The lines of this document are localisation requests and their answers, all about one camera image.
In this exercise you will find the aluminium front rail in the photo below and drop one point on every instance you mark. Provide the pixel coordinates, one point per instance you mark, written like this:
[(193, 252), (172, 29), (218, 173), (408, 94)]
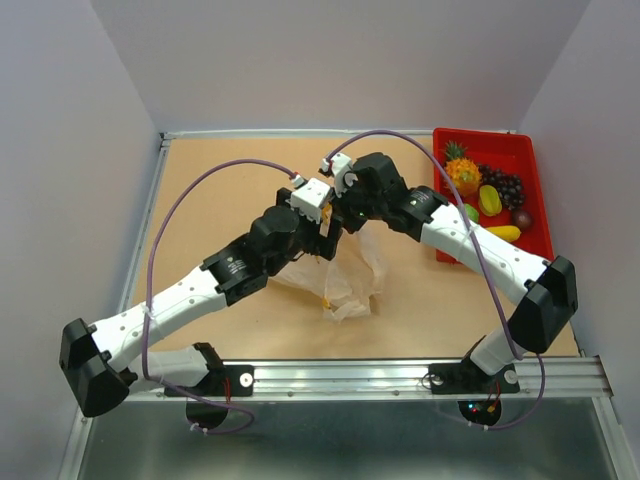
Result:
[(274, 381)]

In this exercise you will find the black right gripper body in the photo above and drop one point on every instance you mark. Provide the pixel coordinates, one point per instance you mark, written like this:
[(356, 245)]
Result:
[(357, 207)]

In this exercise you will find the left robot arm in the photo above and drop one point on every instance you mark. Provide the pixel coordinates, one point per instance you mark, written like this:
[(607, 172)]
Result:
[(106, 361)]

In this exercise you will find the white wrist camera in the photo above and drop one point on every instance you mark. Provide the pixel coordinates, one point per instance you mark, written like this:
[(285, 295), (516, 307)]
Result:
[(309, 197), (340, 168)]

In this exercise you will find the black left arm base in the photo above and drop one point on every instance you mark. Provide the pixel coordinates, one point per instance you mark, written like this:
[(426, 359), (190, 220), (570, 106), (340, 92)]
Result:
[(235, 381)]

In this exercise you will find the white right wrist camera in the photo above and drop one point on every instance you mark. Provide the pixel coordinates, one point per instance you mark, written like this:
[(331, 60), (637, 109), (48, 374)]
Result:
[(340, 168)]

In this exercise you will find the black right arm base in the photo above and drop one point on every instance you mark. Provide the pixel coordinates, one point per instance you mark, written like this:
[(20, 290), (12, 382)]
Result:
[(465, 378)]

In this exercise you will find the green fake custard apple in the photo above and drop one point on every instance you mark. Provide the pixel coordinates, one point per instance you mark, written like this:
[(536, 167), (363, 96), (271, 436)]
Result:
[(472, 213)]

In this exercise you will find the dark purple fake grapes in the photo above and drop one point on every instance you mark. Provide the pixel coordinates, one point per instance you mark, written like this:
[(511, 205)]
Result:
[(509, 186)]

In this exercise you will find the dark purple fake passionfruit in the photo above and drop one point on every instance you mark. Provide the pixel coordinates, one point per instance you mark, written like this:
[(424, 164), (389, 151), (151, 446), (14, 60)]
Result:
[(522, 219)]

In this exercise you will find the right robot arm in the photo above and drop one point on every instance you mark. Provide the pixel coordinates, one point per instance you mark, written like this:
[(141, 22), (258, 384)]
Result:
[(544, 293)]

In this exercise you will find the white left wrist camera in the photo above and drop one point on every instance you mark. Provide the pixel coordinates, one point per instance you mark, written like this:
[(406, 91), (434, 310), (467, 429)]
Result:
[(309, 197)]

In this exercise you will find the white plastic bag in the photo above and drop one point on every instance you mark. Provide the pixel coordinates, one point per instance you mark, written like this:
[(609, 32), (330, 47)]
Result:
[(346, 284)]

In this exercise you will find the yellow-green fake starfruit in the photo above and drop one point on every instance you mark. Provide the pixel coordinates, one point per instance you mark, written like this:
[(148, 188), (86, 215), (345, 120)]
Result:
[(489, 201)]

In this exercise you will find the yellow fake lemon fruit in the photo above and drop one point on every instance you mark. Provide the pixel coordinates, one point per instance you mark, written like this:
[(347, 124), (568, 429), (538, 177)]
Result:
[(508, 233)]

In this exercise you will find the red plastic tray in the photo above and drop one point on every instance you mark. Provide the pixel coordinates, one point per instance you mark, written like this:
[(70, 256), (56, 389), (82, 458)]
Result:
[(513, 154)]

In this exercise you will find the orange fake pineapple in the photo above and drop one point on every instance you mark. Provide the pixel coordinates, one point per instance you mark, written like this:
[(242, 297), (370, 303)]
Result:
[(463, 172)]

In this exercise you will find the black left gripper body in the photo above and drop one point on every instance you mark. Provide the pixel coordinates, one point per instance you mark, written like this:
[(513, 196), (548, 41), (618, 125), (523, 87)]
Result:
[(309, 240)]

